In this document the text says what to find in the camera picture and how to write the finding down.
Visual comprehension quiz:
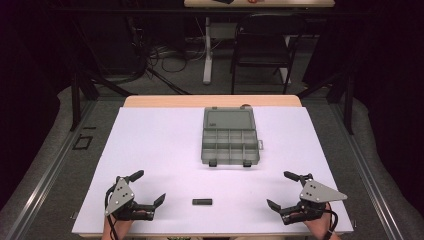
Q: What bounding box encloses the white table mat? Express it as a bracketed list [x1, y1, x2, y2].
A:
[71, 105, 354, 235]

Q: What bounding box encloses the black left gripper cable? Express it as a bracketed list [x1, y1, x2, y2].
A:
[104, 186, 120, 240]

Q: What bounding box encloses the grey plastic organizer box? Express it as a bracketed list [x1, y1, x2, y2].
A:
[200, 106, 265, 168]

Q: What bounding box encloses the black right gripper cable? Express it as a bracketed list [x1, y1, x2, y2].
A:
[324, 201, 339, 240]

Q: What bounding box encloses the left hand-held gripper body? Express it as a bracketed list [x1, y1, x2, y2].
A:
[104, 175, 157, 222]

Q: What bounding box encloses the black folding chair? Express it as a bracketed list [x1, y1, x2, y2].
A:
[229, 13, 308, 96]

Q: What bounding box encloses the person's right hand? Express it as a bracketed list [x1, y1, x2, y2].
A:
[288, 203, 334, 236]

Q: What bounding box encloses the white-legged wooden desk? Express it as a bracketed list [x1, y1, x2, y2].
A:
[183, 0, 336, 85]

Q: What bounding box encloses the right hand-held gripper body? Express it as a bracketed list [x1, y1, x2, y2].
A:
[280, 173, 348, 225]

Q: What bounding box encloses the bundle of floor cables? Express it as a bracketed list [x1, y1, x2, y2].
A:
[143, 34, 208, 75]

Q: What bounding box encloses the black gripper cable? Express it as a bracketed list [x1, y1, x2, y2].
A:
[104, 186, 120, 240]
[324, 201, 339, 240]

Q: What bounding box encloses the black metal stand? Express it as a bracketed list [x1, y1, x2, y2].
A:
[69, 68, 138, 132]
[297, 71, 355, 136]

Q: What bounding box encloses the person's left hand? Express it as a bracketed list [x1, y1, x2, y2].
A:
[103, 214, 135, 235]

